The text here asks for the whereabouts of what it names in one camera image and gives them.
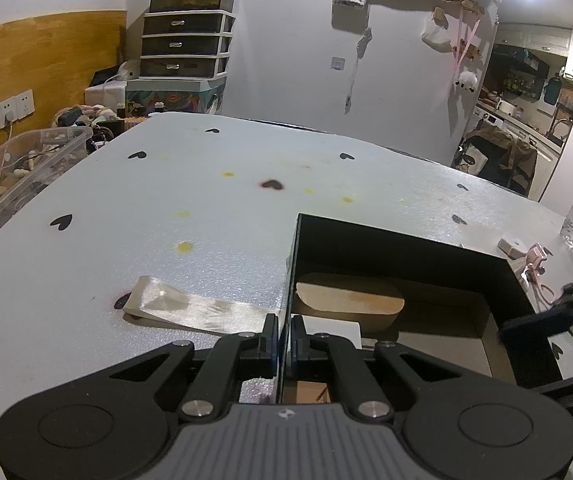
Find white appliance with cable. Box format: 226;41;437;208
84;60;140;110

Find colourful patterned cabinet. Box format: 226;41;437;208
126;76;227;116

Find white wall socket plate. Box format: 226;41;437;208
0;90;35;129

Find small white hexagonal object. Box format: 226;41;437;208
497;236;528;260

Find black cardboard box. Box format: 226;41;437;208
286;214;562;388

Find white drawer unit dark drawers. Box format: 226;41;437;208
140;10;236;79

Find pink charger with cable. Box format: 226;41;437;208
510;243;556;312

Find white plush toy hanging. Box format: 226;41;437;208
454;70;478;93

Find clear plastic storage bin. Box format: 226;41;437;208
0;126;92;229

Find small white box in box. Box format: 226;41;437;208
301;315;362;349

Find brown rounded cardboard piece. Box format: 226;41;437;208
292;273;405;334

